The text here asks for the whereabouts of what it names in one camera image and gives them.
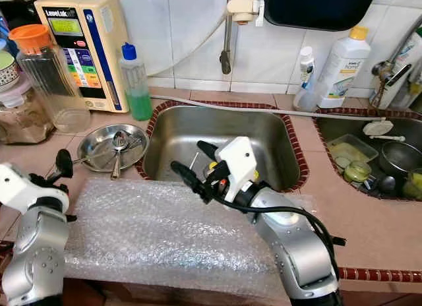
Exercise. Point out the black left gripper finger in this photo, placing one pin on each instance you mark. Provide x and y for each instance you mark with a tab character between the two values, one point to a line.
64	163

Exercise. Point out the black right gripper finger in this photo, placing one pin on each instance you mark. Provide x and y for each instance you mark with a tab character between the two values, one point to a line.
208	150
188	179

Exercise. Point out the yellow plastic cup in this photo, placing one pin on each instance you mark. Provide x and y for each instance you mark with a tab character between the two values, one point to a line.
211	167

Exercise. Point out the steel spoon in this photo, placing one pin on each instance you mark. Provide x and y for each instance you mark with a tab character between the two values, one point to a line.
120	142

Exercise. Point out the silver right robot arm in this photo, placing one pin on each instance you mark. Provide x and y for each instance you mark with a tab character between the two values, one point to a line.
293	246

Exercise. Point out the thin metal stick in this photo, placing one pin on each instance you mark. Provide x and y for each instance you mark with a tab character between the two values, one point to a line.
192	160

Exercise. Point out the round steel plate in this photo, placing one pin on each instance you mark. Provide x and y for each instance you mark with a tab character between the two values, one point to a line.
99	151

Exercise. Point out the clear jar brown powder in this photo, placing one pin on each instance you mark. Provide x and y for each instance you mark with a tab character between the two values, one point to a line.
20	124

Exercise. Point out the clear bubble wrap sheet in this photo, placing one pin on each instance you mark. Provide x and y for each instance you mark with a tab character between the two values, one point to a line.
158	240

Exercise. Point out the clear pitcher orange lid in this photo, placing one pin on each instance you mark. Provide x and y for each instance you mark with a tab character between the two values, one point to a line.
53	88

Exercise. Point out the green liquid bottle blue cap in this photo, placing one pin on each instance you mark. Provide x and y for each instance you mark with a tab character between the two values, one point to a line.
138	105

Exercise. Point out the patterned bowl green lid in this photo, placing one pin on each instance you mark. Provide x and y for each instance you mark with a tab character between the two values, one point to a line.
8	65

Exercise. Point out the beige water ionizer machine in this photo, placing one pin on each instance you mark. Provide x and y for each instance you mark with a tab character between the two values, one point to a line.
105	49

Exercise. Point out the small white spray bottle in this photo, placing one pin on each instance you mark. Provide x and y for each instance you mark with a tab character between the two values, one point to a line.
306	78

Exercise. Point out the clear rectangular food container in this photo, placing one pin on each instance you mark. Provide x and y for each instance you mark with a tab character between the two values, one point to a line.
346	153

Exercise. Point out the white detergent bottle orange cap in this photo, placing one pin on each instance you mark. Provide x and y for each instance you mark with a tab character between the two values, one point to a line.
339	68

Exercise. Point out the dark ladle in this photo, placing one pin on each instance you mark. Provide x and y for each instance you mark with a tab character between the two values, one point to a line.
386	184

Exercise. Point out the steel bowl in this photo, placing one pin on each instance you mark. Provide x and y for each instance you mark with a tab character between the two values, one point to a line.
399	157

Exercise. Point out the black plastic tray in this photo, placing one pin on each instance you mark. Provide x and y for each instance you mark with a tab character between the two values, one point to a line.
316	6

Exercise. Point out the chrome sink faucet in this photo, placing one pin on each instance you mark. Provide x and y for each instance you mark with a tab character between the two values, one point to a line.
386	72

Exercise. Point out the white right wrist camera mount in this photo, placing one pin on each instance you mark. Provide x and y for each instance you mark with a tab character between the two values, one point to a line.
237	157

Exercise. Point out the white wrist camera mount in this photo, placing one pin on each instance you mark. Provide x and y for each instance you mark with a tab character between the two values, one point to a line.
26	187
237	157

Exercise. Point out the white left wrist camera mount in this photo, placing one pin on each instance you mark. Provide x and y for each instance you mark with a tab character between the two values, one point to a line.
26	187

